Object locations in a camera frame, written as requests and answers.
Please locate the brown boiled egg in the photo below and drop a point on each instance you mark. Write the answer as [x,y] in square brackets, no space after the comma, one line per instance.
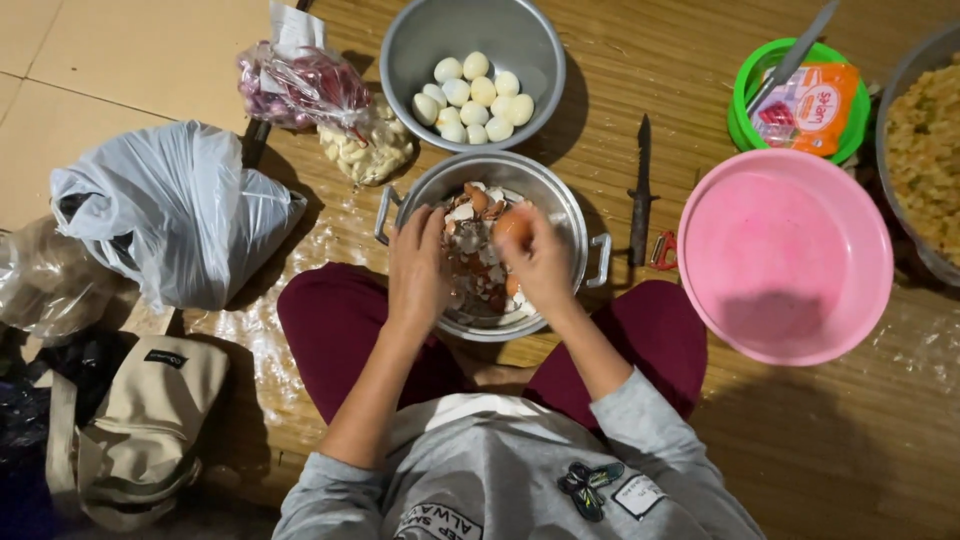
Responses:
[511,226]

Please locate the yellow cooked food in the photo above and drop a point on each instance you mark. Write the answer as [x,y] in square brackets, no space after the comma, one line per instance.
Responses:
[930,150]

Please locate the plastic bag of shallots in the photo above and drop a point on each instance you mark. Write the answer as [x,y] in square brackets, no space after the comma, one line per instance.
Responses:
[300,86]

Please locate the large metal bowl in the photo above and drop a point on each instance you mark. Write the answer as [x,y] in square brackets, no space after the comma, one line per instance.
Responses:
[896,82]

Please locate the white paper slip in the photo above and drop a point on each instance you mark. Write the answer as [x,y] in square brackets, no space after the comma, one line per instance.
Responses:
[294,30]

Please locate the plastic bag of garlic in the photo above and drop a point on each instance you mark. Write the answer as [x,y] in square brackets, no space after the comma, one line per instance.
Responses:
[367,154]

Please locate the person's left fingers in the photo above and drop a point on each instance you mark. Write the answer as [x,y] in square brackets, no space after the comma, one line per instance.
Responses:
[429,225]

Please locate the orange seasoning packet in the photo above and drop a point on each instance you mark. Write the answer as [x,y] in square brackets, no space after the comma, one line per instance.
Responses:
[817,105]

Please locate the person's left hand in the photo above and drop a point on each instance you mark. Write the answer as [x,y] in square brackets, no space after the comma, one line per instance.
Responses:
[416,277]

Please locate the clear plastic bag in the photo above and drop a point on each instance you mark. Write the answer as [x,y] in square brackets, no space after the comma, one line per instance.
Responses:
[45,285]

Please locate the woven bamboo mat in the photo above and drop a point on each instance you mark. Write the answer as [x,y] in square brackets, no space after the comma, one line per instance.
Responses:
[787,435]

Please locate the round metal bowl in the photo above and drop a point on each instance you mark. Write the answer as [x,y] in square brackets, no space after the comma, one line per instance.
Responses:
[480,30]

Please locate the beige fabric bag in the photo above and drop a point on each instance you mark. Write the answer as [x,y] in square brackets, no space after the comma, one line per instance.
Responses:
[142,435]

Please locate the white plastic bag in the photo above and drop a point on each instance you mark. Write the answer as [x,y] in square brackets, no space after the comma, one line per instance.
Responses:
[187,210]

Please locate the dark blue cloth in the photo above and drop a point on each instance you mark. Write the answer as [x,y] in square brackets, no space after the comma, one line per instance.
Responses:
[22,450]

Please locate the heap of eggshells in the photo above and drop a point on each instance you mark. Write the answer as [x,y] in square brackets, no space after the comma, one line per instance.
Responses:
[474,247]

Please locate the person's right hand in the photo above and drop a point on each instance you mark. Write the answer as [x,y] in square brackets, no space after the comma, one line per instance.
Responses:
[544,270]

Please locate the person's maroon trousers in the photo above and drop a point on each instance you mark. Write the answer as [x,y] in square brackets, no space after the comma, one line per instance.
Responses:
[337,330]

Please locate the pile of peeled white eggs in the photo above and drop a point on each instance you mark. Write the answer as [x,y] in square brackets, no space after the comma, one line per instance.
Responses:
[474,99]

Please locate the green plastic bowl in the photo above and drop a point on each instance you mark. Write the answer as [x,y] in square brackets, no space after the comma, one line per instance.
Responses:
[742,97]

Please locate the dark knife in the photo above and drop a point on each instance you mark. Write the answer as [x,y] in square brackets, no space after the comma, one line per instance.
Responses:
[640,202]

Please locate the person's grey sweatshirt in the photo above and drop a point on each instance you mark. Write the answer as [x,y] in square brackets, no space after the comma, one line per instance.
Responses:
[487,472]

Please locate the red peeler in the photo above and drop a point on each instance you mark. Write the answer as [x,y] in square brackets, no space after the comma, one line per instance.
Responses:
[664,251]

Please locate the pink plastic basin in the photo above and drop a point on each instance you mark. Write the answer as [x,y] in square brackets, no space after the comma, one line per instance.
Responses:
[784,255]

